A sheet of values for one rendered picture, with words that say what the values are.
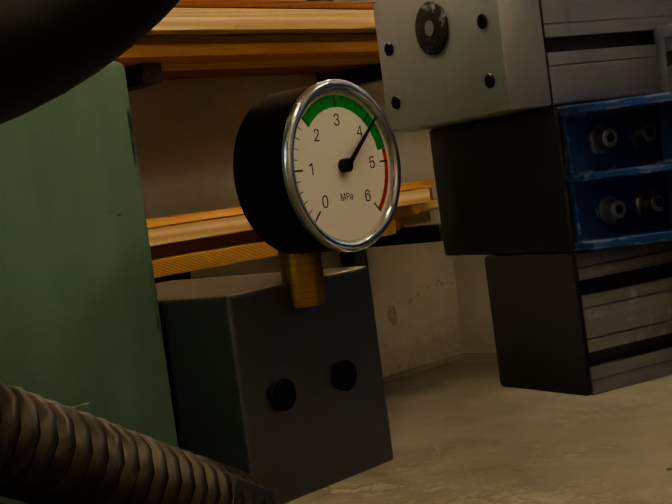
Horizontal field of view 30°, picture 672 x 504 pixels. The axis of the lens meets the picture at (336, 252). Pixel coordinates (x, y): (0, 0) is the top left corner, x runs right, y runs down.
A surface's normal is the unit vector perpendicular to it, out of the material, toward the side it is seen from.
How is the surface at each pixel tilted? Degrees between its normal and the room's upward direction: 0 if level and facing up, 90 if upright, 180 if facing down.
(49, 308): 90
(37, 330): 90
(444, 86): 90
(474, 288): 90
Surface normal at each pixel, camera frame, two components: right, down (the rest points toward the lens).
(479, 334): -0.70, 0.13
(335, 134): 0.74, -0.07
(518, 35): 0.50, -0.02
